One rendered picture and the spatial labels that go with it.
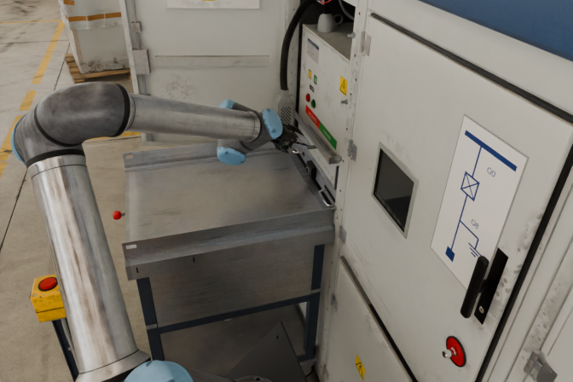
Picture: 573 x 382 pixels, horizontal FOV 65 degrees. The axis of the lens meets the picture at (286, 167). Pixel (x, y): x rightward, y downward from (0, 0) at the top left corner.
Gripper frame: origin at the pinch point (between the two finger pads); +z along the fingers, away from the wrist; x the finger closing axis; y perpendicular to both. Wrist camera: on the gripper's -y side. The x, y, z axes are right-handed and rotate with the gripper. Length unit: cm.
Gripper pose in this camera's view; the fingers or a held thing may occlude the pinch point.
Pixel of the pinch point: (306, 144)
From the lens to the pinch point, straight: 168.3
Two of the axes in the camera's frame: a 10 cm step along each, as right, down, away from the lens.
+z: 8.1, 3.1, 5.0
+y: 3.0, 5.1, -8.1
